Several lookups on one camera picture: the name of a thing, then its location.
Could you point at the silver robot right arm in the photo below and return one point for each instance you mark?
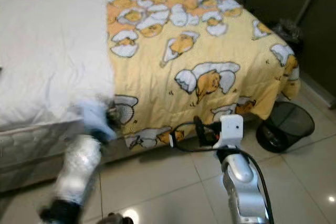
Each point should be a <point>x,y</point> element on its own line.
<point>241,177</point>

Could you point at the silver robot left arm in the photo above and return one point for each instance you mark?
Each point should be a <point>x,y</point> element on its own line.
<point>81,166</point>

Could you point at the robot left leg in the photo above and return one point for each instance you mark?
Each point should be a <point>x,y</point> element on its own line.
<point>118,219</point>

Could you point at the yellow egg cartoon blanket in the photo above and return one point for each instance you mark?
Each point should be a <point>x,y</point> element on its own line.
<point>194,40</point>

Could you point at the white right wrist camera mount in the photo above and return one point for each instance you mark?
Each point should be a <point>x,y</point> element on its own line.
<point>231,129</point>

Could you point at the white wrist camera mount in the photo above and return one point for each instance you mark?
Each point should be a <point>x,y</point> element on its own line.
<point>97,119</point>
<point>231,129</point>

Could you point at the dark grey fuzzy object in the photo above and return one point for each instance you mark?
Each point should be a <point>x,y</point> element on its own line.
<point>289,31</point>

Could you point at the beige bed base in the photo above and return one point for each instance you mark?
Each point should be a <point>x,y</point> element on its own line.
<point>21,179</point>

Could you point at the black mesh waste basket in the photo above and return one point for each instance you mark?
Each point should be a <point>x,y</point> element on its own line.
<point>294,124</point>

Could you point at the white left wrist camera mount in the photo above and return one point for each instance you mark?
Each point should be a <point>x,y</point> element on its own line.
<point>97,119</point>

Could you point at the white quilted mattress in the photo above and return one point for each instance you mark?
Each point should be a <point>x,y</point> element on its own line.
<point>52,40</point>

